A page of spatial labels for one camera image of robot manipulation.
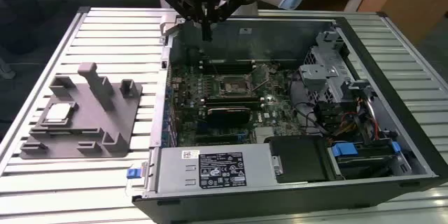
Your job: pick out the grey chair base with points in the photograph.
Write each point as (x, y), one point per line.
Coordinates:
(6, 72)

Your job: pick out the blue disk carrier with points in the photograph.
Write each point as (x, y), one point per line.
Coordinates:
(344, 150)

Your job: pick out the CPU socket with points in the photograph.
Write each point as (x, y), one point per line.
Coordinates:
(232, 86)

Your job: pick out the green RAM stick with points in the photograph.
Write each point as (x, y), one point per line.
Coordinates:
(67, 131)

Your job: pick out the grey parts rack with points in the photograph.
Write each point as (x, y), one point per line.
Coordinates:
(87, 129)

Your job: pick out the grey metal disk bay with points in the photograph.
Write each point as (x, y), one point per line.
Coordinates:
(335, 165)

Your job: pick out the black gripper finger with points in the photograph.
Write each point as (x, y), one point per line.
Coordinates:
(204, 30)
(210, 30)

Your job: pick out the metal locking lever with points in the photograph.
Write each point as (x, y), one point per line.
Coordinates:
(263, 83)
(216, 69)

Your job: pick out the black PC case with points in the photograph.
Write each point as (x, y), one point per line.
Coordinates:
(244, 208)

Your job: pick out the silver CPU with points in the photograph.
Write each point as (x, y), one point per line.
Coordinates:
(60, 112)

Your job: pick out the silver chipset heat sink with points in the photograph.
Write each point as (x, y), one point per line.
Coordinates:
(266, 133)

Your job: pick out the green motherboard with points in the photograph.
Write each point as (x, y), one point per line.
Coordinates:
(191, 95)

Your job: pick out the black plastic shroud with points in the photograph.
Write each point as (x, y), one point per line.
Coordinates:
(300, 158)

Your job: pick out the black expansion slot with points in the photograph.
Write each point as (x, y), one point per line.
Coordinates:
(216, 139)

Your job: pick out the grey power supply unit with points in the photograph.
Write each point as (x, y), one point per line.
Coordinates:
(175, 166)

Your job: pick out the blue case latch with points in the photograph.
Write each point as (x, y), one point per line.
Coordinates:
(132, 173)

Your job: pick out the black graphics card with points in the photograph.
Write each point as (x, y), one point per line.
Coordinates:
(227, 116)

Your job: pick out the grey metal drive cage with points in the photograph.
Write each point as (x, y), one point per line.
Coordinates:
(316, 75)

